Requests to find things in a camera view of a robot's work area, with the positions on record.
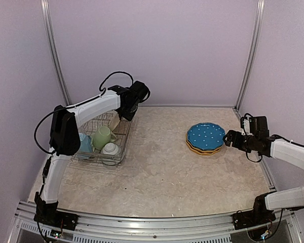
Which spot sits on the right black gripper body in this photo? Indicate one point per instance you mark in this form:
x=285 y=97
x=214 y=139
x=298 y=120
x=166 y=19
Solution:
x=245 y=146

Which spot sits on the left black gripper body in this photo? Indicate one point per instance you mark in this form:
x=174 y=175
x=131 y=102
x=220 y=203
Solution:
x=126 y=113

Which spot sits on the cream speckled plate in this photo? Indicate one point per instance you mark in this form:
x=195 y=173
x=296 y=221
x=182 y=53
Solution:
x=113 y=123

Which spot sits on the blue dotted plate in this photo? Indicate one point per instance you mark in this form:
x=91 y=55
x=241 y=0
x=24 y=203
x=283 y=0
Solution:
x=206 y=135

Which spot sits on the yellow dotted plate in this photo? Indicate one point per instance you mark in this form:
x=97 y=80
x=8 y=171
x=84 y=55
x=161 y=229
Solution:
x=202 y=149
x=204 y=153

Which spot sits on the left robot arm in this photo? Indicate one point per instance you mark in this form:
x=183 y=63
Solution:
x=65 y=142

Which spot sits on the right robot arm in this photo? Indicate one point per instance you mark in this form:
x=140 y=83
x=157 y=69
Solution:
x=288 y=174

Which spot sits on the green ceramic mug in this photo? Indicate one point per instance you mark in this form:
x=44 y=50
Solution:
x=102 y=136

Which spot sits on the white patterned bowl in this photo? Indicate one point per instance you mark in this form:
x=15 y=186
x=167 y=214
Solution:
x=110 y=154

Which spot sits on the light blue mug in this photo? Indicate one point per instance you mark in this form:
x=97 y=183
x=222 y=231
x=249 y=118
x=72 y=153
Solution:
x=85 y=146

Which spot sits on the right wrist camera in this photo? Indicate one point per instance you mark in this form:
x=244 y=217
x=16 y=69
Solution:
x=254 y=125

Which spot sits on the metal wire dish rack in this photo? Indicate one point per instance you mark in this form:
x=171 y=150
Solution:
x=122 y=132

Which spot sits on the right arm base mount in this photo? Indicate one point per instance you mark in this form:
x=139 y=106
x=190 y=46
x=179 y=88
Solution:
x=247 y=219

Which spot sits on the right aluminium frame post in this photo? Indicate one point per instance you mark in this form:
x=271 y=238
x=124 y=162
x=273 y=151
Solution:
x=251 y=54

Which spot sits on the aluminium frame post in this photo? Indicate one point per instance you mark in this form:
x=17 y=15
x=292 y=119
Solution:
x=54 y=52
x=251 y=54

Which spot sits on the aluminium front rail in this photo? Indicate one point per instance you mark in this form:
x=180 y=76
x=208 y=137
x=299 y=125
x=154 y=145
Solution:
x=104 y=228

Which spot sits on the left aluminium frame post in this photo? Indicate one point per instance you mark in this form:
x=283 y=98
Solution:
x=54 y=52

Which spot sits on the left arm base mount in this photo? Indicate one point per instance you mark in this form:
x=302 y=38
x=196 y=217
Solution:
x=58 y=219

